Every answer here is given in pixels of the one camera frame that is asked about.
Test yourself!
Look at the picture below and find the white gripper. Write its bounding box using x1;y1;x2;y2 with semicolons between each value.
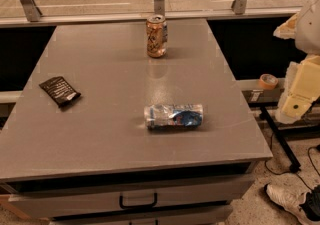
273;14;320;124

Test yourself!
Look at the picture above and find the orange soda can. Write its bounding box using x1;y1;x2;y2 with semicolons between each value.
146;14;168;58

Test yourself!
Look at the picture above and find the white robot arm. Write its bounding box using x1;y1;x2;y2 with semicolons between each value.
273;0;320;124

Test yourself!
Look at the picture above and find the black rxbar chocolate wrapper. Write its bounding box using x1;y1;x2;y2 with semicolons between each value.
39;76;81;108

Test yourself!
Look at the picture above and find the roll of tan tape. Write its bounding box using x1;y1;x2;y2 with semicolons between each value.
259;74;278;90

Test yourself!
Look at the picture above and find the black metal stand leg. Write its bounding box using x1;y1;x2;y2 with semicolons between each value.
260;106;301;173

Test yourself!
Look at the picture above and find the white sneaker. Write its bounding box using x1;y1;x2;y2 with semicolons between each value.
264;184;320;225

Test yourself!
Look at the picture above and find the upper grey drawer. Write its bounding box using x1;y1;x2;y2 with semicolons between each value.
9;174;254;218

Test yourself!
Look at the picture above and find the grey drawer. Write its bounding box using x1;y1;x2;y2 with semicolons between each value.
49;205;233;225
9;174;254;218

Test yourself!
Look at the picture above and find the lower grey drawer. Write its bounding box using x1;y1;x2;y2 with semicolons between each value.
49;205;233;225

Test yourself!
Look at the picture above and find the black floor cable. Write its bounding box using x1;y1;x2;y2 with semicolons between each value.
264;132;320;192

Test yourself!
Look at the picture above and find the black upper drawer handle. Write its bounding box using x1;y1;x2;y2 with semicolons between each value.
118;193;158;210

